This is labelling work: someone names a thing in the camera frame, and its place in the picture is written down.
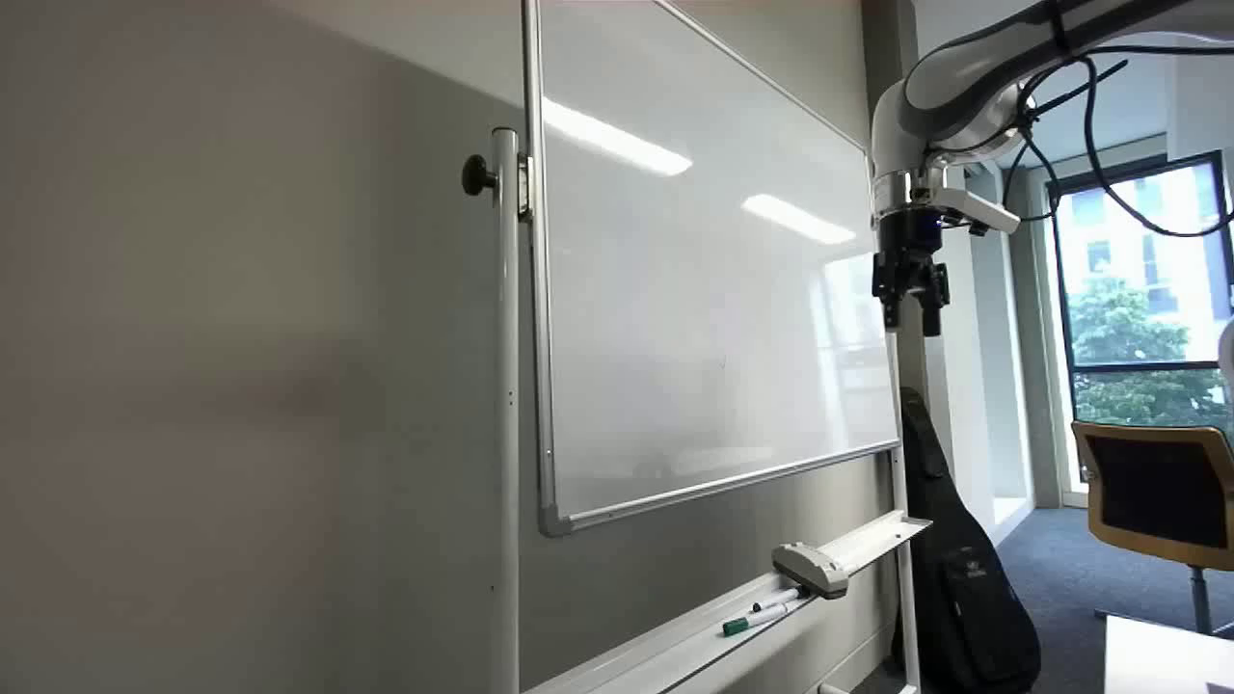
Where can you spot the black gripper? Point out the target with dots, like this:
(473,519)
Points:
(910,243)

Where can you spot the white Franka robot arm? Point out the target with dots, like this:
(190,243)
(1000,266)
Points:
(959,77)

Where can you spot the white metal marker tray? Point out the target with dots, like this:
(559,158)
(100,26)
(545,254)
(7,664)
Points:
(681,648)

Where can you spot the large whiteboard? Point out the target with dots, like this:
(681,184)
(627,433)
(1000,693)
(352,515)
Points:
(696,283)

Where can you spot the black guitar bag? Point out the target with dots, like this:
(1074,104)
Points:
(966,581)

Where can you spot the grey whiteboard eraser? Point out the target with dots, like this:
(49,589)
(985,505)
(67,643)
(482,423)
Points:
(813,569)

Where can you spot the wooden chair with dark seat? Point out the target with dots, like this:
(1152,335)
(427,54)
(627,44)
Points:
(1157,496)

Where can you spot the black round stand knob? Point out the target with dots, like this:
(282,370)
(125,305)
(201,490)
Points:
(481,175)

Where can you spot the white whiteboard stand post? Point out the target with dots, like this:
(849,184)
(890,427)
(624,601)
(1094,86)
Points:
(507,427)
(910,515)

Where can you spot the window with black frame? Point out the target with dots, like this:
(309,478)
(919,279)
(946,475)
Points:
(1139,308)

